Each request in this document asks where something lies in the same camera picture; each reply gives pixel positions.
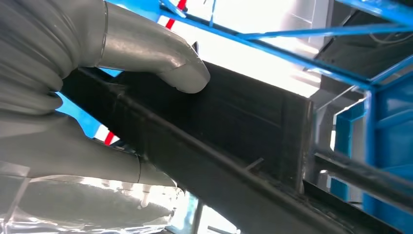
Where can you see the blue wheeled rack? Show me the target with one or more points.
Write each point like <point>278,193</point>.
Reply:
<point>393,129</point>

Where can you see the large blue metal shelf rack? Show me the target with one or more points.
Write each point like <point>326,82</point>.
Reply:
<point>145,5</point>

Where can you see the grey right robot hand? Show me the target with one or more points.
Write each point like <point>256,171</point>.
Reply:
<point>145,45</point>

